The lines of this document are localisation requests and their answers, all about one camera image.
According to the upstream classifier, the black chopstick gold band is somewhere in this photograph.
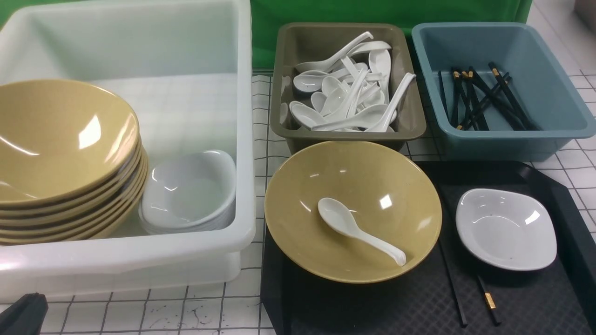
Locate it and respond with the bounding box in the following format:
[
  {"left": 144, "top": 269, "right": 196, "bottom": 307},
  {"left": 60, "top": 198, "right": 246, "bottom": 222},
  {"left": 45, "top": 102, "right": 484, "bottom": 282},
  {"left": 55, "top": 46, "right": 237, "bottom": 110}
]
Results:
[{"left": 476, "top": 274, "right": 502, "bottom": 327}]

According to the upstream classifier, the olive-brown spoon bin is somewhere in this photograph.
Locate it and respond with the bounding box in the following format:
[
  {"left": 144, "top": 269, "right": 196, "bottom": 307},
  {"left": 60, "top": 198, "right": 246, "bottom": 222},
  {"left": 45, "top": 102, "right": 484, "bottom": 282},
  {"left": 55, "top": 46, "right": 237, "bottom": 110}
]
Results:
[{"left": 270, "top": 22, "right": 427, "bottom": 154}]

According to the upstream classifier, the blue-grey chopstick bin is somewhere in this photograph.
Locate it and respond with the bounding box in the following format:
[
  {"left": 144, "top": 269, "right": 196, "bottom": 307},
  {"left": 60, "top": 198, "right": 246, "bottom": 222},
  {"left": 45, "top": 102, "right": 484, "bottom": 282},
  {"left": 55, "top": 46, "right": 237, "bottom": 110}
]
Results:
[{"left": 412, "top": 22, "right": 595, "bottom": 161}]

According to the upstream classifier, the white square sauce dish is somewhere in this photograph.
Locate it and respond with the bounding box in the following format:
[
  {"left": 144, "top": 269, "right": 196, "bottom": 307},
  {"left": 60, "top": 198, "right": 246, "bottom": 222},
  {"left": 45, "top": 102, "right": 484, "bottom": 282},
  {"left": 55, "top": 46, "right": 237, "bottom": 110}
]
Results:
[{"left": 455, "top": 188, "right": 557, "bottom": 272}]

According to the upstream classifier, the stack of white dishes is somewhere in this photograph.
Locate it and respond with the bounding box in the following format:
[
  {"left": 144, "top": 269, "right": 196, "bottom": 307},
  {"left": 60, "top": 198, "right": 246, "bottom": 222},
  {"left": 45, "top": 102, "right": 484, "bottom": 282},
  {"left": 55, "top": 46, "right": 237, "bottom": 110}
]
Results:
[{"left": 138, "top": 150, "right": 237, "bottom": 235}]

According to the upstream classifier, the white spoon right leaning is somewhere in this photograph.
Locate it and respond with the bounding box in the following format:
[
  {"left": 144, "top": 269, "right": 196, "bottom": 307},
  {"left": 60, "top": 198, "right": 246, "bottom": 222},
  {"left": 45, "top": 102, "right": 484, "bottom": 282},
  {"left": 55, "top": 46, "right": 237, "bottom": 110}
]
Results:
[{"left": 363, "top": 73, "right": 416, "bottom": 132}]

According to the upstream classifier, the black chopstick gold tip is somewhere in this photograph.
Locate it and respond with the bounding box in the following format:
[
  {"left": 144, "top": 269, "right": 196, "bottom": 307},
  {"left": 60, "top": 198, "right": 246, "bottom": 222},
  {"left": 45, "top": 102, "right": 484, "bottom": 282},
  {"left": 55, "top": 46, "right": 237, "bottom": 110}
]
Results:
[{"left": 450, "top": 67, "right": 475, "bottom": 127}]

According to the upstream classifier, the black serving tray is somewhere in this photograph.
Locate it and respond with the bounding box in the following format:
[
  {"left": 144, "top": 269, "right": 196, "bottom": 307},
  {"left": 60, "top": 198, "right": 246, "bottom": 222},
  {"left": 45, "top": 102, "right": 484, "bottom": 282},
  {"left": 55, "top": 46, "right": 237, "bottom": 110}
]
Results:
[{"left": 260, "top": 161, "right": 596, "bottom": 335}]

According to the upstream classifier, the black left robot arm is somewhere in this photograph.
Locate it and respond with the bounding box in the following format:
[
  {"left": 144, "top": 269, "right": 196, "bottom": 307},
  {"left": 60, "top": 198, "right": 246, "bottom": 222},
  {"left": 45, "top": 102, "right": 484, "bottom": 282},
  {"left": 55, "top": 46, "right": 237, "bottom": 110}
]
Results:
[{"left": 0, "top": 293, "right": 48, "bottom": 335}]

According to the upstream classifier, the yellow noodle bowl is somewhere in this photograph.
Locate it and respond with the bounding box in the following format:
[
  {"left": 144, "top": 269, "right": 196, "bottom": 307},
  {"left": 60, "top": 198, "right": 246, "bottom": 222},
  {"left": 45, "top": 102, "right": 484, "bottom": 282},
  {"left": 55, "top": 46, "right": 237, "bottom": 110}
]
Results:
[{"left": 264, "top": 141, "right": 442, "bottom": 284}]

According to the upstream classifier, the white spoon front left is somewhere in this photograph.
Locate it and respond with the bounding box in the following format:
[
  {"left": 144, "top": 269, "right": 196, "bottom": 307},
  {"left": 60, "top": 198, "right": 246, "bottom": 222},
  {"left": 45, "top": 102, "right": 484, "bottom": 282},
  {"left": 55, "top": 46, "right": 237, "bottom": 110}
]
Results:
[{"left": 289, "top": 101, "right": 326, "bottom": 129}]

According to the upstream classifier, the stack of yellow bowls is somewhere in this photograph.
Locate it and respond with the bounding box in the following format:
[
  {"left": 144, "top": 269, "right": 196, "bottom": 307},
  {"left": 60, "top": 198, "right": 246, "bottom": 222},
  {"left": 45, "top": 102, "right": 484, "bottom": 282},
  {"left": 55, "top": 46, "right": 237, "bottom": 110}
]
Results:
[{"left": 0, "top": 140, "right": 149, "bottom": 246}]

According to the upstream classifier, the white ceramic soup spoon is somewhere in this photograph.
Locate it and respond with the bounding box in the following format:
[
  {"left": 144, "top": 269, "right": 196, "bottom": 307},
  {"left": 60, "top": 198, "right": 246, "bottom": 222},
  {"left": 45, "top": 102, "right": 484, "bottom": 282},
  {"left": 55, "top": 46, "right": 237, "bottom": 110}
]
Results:
[{"left": 318, "top": 197, "right": 406, "bottom": 267}]

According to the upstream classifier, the large white plastic tub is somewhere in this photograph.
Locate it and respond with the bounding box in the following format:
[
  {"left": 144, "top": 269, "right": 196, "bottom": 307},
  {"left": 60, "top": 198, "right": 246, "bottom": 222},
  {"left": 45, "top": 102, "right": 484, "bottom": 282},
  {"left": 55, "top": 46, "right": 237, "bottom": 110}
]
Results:
[{"left": 1, "top": 0, "right": 256, "bottom": 302}]

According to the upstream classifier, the black chopstick in bin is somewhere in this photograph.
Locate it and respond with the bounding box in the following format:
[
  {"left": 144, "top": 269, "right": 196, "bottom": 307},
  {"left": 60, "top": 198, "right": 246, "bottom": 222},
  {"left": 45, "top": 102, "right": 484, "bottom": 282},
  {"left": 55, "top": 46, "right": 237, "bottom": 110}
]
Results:
[{"left": 488, "top": 61, "right": 541, "bottom": 131}]

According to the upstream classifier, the white spoon long top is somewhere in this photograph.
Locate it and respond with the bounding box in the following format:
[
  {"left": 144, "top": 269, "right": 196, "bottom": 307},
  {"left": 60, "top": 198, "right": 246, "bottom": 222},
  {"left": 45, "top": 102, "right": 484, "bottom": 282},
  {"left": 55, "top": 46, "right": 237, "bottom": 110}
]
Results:
[{"left": 295, "top": 31, "right": 374, "bottom": 74}]

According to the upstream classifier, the white spoon left round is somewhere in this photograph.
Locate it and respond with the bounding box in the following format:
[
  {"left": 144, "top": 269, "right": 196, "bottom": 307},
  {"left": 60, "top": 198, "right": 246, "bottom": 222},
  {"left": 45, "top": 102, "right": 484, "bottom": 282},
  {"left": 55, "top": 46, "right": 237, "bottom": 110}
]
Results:
[{"left": 292, "top": 70, "right": 329, "bottom": 93}]

